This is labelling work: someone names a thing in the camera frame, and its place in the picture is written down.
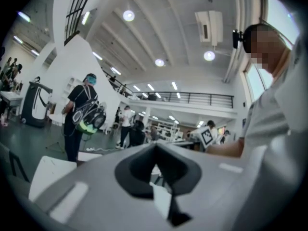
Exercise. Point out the person's head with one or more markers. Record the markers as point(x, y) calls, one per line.
point(264, 47)

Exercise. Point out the black balcony railing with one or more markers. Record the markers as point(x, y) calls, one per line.
point(192, 98)

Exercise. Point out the black stair railing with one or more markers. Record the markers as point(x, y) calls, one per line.
point(77, 11)

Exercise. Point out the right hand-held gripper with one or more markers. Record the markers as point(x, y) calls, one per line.
point(207, 137)

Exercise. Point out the round ceiling light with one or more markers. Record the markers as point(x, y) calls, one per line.
point(209, 55)
point(128, 15)
point(159, 62)

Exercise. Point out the ceiling air conditioner unit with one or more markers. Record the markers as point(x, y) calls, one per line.
point(209, 26)

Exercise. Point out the black and white robot machine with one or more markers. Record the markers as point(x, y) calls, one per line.
point(33, 102)

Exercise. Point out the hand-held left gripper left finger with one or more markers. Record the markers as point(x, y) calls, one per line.
point(134, 177)

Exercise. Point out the person's right forearm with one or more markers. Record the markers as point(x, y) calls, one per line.
point(226, 149)

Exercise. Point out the person's white shirt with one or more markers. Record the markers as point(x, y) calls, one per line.
point(272, 119)

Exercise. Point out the strip ceiling light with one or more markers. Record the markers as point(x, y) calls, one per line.
point(85, 17)
point(24, 16)

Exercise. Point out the white table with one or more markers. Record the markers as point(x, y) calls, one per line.
point(10, 97)

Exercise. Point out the window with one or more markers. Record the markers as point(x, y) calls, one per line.
point(276, 44)

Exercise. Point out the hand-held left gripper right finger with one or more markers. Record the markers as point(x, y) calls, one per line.
point(183, 177)

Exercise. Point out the white shelf rack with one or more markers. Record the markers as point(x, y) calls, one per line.
point(168, 130)

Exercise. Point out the black head-worn camera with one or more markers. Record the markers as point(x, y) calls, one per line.
point(237, 38)

